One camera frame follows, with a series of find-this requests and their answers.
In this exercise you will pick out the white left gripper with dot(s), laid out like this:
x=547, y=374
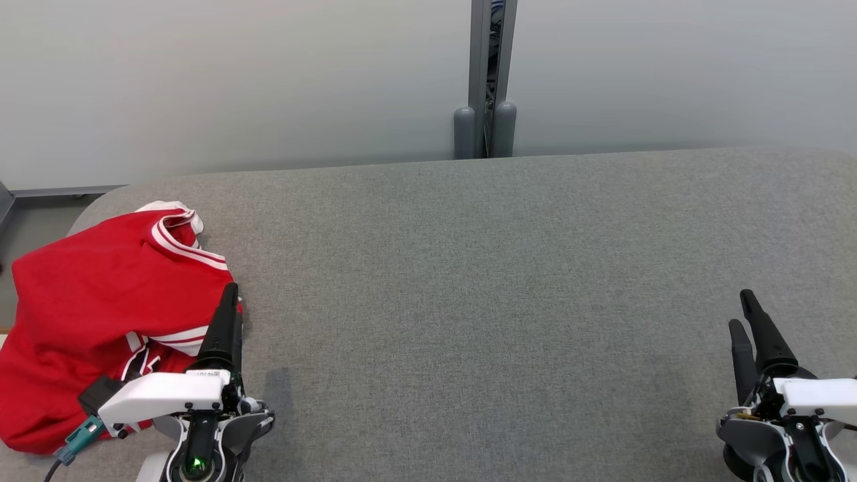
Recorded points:
x=167, y=395

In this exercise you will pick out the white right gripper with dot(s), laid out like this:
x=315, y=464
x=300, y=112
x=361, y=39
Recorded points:
x=817, y=398

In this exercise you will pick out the red Bulls 23 jersey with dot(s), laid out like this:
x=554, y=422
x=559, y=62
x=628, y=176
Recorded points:
x=100, y=281

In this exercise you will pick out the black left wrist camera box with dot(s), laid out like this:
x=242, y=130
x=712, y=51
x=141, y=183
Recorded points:
x=100, y=395

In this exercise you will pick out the grey wall baseboard strip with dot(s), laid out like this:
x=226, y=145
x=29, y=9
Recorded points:
x=67, y=191

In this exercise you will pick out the grey cylindrical post foot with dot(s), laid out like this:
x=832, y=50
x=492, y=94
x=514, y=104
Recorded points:
x=463, y=134
x=505, y=130

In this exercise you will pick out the grey metal partition post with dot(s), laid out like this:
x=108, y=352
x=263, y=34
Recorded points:
x=479, y=53

